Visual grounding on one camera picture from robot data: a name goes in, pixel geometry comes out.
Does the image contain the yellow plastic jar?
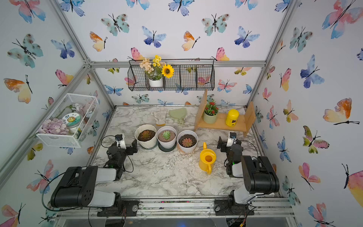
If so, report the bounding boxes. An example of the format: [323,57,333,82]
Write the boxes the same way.
[225,109,240,127]

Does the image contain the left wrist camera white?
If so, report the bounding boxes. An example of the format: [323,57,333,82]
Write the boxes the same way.
[115,134,127,150]

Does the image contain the green leaf-shaped dish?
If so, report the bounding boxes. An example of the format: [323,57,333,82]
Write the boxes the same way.
[169,107,187,124]

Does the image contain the wooden shelf rack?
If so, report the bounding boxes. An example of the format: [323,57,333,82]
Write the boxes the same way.
[193,90,256,138]

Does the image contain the black wire wall basket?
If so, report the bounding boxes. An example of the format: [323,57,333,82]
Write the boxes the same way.
[125,58,215,93]

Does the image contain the dark green pot saucer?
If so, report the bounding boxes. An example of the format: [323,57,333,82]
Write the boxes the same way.
[158,143,177,152]

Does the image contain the round tin with label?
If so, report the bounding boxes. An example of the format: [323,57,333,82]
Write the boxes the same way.
[62,112,82,128]

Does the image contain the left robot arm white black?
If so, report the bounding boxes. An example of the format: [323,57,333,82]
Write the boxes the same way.
[50,140,139,218]

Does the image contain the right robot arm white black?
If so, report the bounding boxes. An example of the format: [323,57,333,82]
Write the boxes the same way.
[214,137,279,216]

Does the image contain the white wire mesh basket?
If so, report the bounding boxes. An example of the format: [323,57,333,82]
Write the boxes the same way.
[36,93,100,148]

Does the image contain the green pot red flowers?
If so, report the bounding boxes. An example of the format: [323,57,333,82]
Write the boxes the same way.
[203,101,219,124]

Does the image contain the pink pebbles pile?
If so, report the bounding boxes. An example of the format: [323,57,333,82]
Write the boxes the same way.
[38,118,69,135]

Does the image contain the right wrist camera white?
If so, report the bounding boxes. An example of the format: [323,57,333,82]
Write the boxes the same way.
[226,132,237,147]

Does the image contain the white pot red succulent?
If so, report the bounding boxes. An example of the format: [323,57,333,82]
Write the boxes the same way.
[177,130,198,154]

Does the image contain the white pot green succulent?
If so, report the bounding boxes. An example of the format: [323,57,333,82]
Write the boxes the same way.
[157,126,177,148]

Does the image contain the yellow plastic watering can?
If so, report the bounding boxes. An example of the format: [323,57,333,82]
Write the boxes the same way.
[199,142,216,175]

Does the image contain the white pot dark succulent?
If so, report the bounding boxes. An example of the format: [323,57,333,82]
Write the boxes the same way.
[134,124,158,149]

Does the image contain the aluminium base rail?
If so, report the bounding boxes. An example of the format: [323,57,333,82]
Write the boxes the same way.
[56,197,296,219]

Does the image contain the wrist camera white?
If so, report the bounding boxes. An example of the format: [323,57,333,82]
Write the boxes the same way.
[226,132,237,147]
[115,134,127,150]

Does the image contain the white pot artificial flowers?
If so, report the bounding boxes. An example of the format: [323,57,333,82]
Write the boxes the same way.
[139,55,175,88]

